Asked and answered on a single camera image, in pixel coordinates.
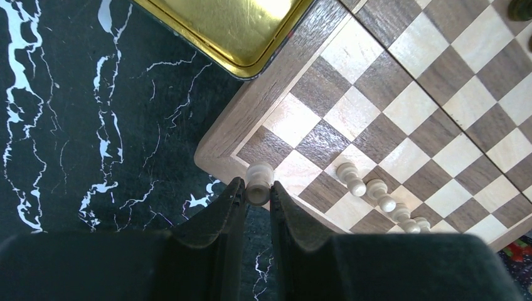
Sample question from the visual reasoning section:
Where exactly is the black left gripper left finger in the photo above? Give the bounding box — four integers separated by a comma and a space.
1, 177, 245, 300

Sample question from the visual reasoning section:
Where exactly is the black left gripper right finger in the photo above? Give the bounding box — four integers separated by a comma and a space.
270, 182, 522, 300

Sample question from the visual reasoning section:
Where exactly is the white rook chess piece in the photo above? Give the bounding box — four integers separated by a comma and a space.
245, 161, 274, 206

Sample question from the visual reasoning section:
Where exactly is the wooden chess board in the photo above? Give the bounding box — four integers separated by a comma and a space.
194, 1, 531, 251

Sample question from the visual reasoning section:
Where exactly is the gold tin with white pieces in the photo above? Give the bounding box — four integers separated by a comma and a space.
135, 0, 314, 80

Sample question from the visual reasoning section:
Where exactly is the row of dark chess pieces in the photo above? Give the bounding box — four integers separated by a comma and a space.
508, 0, 531, 21

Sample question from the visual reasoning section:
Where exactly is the empty gold square tin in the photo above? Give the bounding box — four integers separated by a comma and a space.
497, 236, 531, 300

